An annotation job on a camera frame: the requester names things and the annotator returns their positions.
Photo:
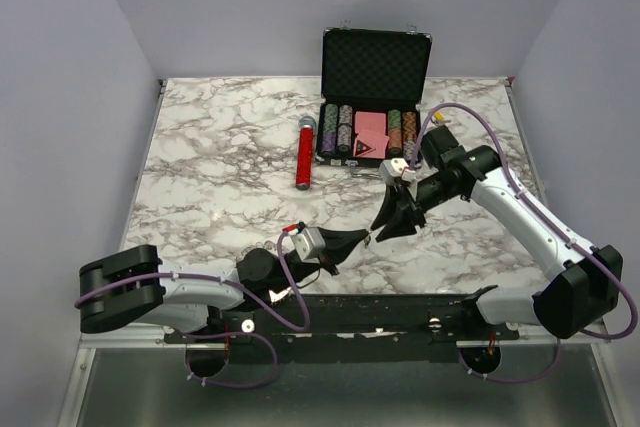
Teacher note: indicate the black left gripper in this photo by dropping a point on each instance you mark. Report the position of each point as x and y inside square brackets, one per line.
[345, 241]

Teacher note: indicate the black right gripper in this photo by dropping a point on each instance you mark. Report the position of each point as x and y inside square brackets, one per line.
[405, 225]

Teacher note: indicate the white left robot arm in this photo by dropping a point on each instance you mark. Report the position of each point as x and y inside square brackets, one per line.
[137, 285]

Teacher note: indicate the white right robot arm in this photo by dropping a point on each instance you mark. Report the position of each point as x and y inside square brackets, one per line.
[580, 276]

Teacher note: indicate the round metal keyring disc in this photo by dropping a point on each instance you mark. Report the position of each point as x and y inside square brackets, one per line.
[278, 296]

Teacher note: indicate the loose pink playing cards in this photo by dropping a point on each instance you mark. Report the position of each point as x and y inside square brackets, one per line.
[377, 141]

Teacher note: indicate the black triangular all-in button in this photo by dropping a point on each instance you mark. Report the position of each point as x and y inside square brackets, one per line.
[361, 148]

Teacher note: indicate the red chip stack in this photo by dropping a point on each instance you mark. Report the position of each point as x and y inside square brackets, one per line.
[395, 144]

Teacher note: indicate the orange black chip stack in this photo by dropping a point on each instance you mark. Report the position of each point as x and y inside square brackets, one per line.
[409, 126]

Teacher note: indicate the green chip stack right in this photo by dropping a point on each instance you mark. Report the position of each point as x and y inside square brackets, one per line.
[394, 119]

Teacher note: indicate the pink playing card deck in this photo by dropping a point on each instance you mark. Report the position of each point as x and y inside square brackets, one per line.
[371, 122]

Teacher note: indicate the orange blue lower chip stack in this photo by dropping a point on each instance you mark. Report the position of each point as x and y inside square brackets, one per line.
[344, 134]

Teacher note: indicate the purple chip stack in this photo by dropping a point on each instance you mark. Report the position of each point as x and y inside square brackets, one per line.
[328, 143]

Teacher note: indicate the red glitter microphone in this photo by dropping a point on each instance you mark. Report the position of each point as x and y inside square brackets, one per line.
[307, 128]

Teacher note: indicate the green blue chip stack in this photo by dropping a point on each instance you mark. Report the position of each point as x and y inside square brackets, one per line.
[331, 115]

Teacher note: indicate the black poker chip case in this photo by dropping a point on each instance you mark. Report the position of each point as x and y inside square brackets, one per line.
[374, 71]

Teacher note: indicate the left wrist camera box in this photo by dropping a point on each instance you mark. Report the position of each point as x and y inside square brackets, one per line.
[309, 243]

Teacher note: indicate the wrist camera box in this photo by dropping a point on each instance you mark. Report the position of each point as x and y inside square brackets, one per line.
[309, 243]
[396, 169]

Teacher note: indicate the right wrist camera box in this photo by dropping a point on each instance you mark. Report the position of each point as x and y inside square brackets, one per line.
[396, 169]

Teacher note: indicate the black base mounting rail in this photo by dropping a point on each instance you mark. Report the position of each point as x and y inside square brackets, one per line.
[347, 328]

